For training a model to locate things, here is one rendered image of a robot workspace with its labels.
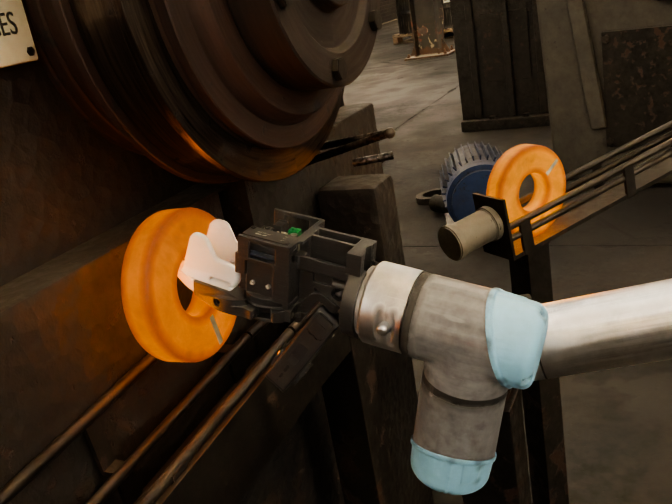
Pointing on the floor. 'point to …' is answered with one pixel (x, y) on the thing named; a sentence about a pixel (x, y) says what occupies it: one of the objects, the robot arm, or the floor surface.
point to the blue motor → (466, 178)
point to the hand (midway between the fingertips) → (181, 267)
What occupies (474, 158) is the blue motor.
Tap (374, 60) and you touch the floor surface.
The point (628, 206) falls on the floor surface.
